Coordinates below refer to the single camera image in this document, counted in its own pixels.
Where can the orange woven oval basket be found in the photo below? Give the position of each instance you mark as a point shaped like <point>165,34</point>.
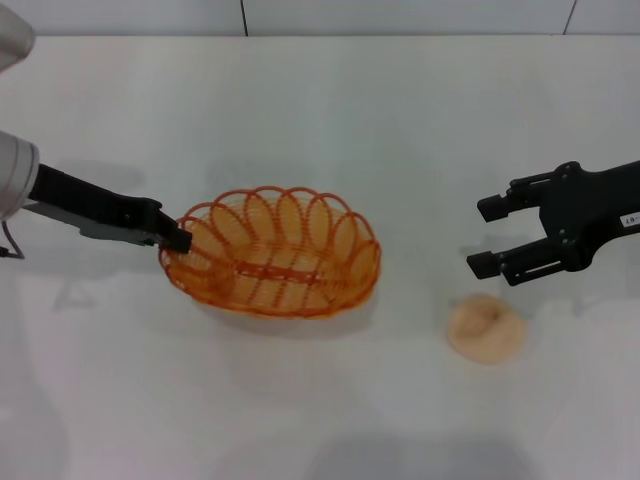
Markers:
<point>280,272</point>

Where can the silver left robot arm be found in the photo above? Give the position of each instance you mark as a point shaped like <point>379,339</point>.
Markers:
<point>15,170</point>

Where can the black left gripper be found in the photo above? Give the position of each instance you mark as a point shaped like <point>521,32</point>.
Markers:
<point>95,207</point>

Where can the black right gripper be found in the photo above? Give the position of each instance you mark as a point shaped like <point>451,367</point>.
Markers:
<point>590,210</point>

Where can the beige bread bun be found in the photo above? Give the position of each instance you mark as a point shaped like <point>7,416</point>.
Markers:
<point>485,332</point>

